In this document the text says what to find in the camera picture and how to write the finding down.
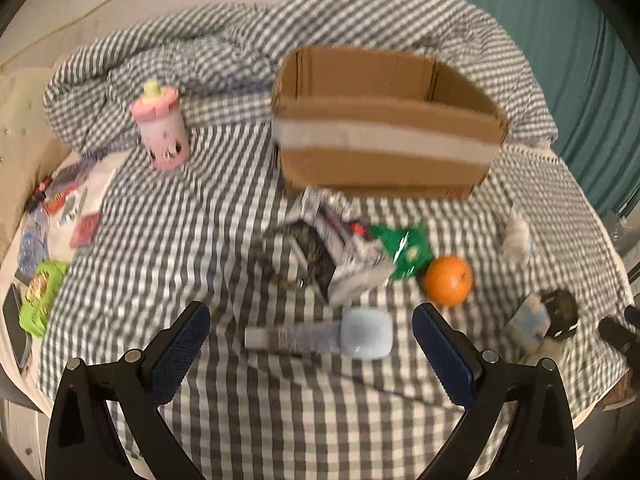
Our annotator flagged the tube with light blue cap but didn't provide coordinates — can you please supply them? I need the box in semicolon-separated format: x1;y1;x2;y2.
244;307;393;361

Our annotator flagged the silver snack packet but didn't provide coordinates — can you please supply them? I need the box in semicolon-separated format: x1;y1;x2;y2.
280;187;396;306

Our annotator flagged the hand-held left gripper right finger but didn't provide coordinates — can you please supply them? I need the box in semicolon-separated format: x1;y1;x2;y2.
411;302;578;480

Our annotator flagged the pile of small packets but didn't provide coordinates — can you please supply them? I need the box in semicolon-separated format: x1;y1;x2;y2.
30;160;118;233

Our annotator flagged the black phone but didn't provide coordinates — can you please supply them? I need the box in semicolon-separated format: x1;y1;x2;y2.
2;282;33;376

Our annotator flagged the teal curtain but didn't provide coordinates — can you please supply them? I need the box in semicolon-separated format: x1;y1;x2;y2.
445;0;640;211

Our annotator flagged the dark round object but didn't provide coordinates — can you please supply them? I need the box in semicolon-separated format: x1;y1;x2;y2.
542;289;580;341

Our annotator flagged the grey checked blanket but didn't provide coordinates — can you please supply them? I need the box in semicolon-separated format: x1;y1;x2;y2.
37;0;636;480

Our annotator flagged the dark green snack packet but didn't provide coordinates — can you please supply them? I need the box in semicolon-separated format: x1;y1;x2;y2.
369;221;435;281

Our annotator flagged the white plastic packet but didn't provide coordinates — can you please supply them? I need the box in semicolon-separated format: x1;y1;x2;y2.
500;205;533;263

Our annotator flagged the orange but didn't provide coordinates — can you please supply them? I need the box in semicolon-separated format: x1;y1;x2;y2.
423;255;474;308

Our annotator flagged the pink toy bottle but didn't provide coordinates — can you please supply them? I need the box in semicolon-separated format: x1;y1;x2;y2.
131;81;191;173

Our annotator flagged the red packet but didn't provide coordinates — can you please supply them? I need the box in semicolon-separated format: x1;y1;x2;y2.
70;212;103;248

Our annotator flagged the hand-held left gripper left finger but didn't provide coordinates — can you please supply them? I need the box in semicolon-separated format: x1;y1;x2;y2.
45;301;212;480

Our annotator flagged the beige cushion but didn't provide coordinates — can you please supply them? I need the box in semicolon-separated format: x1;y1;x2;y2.
0;67;71;241

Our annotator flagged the blue and white packet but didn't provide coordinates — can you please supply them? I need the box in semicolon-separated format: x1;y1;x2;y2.
502;292;551;356

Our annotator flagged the lime green snack packet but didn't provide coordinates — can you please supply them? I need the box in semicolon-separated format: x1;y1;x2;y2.
19;260;70;336

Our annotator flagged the brown cardboard box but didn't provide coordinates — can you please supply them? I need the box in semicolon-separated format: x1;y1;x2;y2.
271;46;510;202

